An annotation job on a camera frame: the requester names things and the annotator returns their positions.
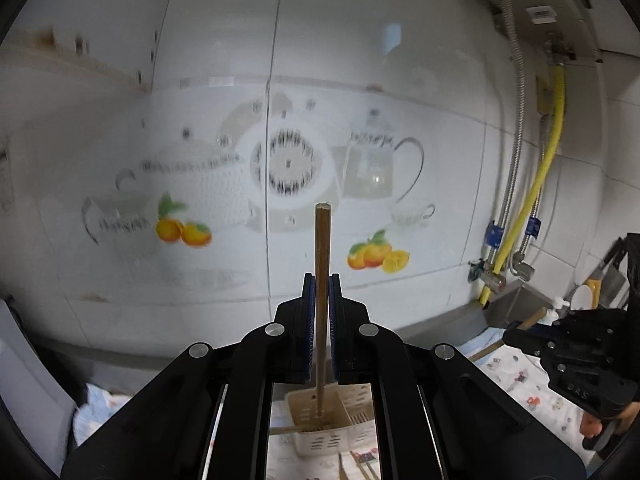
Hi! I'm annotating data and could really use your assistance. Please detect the yellow gas hose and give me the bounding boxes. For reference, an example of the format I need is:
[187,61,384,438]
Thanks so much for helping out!
[479,65,567,311]

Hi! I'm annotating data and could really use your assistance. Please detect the row of wooden chopsticks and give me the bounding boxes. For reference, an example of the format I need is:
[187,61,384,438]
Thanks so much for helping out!
[337,452,379,480]

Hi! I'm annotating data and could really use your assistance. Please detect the red handle valve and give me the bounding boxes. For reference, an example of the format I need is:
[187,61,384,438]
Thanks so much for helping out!
[469,257,507,293]

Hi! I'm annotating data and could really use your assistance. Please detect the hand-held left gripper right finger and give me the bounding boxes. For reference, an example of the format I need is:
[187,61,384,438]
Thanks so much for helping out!
[330,273,586,480]

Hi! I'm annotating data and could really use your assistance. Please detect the blue soap pump bottle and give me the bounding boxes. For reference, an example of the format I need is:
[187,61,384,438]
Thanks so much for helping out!
[544,297,571,326]

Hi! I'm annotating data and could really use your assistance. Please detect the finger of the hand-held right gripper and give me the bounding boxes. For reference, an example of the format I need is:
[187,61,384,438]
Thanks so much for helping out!
[502,325,566,359]
[530,310,581,334]

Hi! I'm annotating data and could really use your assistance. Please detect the teapot and oranges wall decal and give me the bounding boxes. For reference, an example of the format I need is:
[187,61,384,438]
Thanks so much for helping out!
[81,95,438,291]

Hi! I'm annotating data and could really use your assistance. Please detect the cream plastic utensil holder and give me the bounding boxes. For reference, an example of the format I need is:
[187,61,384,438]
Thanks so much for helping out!
[284,382,376,459]

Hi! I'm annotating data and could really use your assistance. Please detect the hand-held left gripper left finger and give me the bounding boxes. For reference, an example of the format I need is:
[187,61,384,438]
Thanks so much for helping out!
[61,273,317,480]

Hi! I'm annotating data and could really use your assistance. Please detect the long braided metal hose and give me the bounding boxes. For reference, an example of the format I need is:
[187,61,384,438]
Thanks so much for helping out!
[487,0,527,281]

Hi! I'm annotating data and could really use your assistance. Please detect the printed cartoon cloth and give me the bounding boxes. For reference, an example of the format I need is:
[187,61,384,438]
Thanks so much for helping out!
[74,327,603,480]

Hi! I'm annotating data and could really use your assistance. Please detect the black handled cleaver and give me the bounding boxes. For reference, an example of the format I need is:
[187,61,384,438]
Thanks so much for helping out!
[582,247,628,311]

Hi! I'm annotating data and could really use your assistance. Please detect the person's right hand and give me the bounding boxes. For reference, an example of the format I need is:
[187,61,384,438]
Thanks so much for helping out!
[580,400,640,437]

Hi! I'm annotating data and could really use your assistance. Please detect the short braided metal hose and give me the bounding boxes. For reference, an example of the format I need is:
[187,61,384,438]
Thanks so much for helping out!
[512,112,550,261]

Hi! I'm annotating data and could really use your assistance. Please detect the metal angle valve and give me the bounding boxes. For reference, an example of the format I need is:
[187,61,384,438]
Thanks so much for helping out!
[510,254,537,281]

